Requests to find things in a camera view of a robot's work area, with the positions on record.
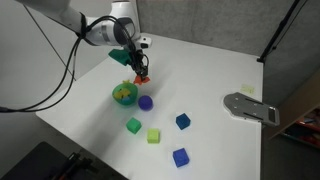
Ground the dark blue cube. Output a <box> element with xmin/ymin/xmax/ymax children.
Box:
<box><xmin>175</xmin><ymin>112</ymin><xmax>192</xmax><ymax>131</ymax></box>

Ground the purple ball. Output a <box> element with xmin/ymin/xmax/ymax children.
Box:
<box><xmin>137</xmin><ymin>95</ymin><xmax>154</xmax><ymax>112</ymax></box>

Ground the orange toy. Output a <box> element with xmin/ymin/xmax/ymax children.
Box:
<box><xmin>133</xmin><ymin>75</ymin><xmax>151</xmax><ymax>86</ymax></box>

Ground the bright blue cube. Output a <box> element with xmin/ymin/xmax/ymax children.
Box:
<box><xmin>172</xmin><ymin>147</ymin><xmax>191</xmax><ymax>168</ymax></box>

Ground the green plastic bowl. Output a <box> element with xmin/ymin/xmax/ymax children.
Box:
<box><xmin>111</xmin><ymin>82</ymin><xmax>139</xmax><ymax>107</ymax></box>

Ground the light green cube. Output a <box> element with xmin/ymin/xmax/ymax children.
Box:
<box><xmin>146</xmin><ymin>128</ymin><xmax>161</xmax><ymax>145</ymax></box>

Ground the yellow toy figure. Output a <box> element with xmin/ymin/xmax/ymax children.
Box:
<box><xmin>113</xmin><ymin>87</ymin><xmax>131</xmax><ymax>100</ymax></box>

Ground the wooden toy shelf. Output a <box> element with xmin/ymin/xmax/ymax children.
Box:
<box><xmin>269</xmin><ymin>68</ymin><xmax>320</xmax><ymax>150</ymax></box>

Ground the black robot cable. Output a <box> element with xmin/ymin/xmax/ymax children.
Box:
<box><xmin>19</xmin><ymin>16</ymin><xmax>118</xmax><ymax>113</ymax></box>
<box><xmin>0</xmin><ymin>15</ymin><xmax>101</xmax><ymax>114</ymax></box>

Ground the black tripod equipment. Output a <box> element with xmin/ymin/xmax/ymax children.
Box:
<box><xmin>0</xmin><ymin>141</ymin><xmax>129</xmax><ymax>180</ymax></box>

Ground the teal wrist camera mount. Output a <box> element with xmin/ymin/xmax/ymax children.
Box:
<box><xmin>108</xmin><ymin>48</ymin><xmax>133</xmax><ymax>67</ymax></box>

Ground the pale yellow sticky note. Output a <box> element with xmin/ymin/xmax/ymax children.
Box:
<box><xmin>240</xmin><ymin>84</ymin><xmax>256</xmax><ymax>95</ymax></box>

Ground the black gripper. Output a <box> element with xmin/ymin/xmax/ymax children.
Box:
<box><xmin>125</xmin><ymin>41</ymin><xmax>150</xmax><ymax>80</ymax></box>

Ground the grey metal mounting plate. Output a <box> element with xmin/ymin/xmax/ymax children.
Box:
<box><xmin>222</xmin><ymin>92</ymin><xmax>281</xmax><ymax>128</ymax></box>

